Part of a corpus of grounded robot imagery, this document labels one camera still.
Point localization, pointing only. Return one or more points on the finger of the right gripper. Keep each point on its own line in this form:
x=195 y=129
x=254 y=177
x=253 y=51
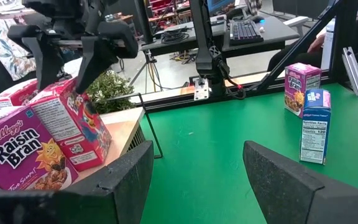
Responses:
x=47 y=62
x=104 y=53

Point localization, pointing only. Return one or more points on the green table mat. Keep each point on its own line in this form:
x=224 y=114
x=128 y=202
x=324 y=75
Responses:
x=213 y=140

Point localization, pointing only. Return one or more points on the green potted plant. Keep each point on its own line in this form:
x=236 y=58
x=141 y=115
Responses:
x=110 y=90

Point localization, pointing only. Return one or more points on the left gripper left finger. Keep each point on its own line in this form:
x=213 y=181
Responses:
x=104 y=202

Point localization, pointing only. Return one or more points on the monitor with blue screen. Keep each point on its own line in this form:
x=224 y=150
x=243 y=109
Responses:
x=221 y=5

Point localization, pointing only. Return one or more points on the floral patterned cloth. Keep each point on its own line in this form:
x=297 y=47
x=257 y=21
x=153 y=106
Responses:
x=5 y=53

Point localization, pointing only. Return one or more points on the person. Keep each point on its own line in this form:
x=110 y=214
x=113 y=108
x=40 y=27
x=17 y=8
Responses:
x=291 y=59

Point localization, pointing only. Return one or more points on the black table frame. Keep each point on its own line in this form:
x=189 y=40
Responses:
x=343 y=37

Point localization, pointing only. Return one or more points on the person's hand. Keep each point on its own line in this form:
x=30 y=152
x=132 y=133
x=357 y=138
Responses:
x=317 y=43

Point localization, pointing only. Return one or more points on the Raisin Bran cereal box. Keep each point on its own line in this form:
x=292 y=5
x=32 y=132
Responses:
x=20 y=149
x=300 y=90

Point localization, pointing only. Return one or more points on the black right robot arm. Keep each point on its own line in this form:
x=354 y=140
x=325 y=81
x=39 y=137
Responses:
x=204 y=46

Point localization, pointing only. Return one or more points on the Frosted Flakes cereal box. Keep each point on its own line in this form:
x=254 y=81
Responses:
x=314 y=137

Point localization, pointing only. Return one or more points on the black desk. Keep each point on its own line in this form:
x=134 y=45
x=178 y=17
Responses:
x=275 y=31

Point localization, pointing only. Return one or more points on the white chair armrest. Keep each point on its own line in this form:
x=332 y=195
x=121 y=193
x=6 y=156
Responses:
x=297 y=22

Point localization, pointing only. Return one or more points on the wooden shelf black legs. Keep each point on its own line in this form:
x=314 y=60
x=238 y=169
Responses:
x=120 y=130

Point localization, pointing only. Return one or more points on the computer mouse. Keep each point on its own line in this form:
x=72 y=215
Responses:
x=257 y=19

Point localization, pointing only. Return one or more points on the black tripod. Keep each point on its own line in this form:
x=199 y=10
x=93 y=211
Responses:
x=149 y=65

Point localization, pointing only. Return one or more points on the black computer keyboard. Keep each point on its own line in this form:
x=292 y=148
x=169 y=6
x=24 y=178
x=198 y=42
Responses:
x=245 y=32

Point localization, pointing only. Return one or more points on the silver aluminium rail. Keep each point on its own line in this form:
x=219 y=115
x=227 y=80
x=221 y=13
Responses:
x=354 y=71

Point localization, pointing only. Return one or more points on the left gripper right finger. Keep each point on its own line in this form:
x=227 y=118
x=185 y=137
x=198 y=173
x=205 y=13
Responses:
x=291 y=199

